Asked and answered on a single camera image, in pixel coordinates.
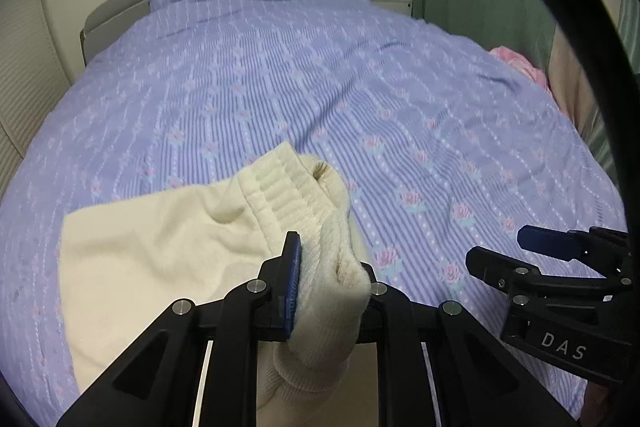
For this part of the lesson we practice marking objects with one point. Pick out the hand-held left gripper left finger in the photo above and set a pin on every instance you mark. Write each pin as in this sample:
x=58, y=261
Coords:
x=292, y=287

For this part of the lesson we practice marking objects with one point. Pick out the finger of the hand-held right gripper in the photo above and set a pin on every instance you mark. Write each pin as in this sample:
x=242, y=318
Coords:
x=495, y=264
x=545, y=239

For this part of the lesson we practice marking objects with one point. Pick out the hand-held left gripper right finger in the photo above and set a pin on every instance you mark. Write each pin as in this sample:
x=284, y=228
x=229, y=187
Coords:
x=382, y=307

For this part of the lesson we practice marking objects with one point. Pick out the cream pants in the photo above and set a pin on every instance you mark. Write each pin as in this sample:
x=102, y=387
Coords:
x=150, y=247

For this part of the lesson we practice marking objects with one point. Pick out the pink cloth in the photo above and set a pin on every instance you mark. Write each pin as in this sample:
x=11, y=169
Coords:
x=520, y=67

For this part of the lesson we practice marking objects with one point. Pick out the blue floral striped bedspread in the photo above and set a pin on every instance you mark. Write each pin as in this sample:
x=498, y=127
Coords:
x=300, y=82

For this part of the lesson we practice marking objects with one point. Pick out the white nightstand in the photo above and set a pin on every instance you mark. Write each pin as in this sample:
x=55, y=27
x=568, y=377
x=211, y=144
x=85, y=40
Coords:
x=395, y=4

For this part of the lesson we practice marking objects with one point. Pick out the grey upholstered headboard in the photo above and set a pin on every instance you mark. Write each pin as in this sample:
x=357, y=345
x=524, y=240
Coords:
x=120, y=14

